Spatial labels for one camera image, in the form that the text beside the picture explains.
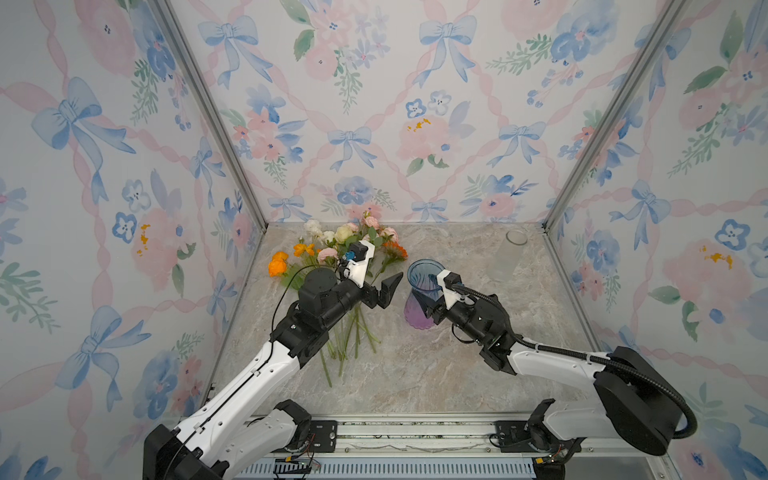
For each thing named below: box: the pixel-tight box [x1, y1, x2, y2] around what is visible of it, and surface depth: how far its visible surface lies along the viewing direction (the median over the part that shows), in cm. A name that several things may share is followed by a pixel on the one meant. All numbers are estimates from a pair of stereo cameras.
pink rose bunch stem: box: [347, 215, 399, 244], surface depth 115 cm
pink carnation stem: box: [338, 309, 353, 377], surface depth 92 cm
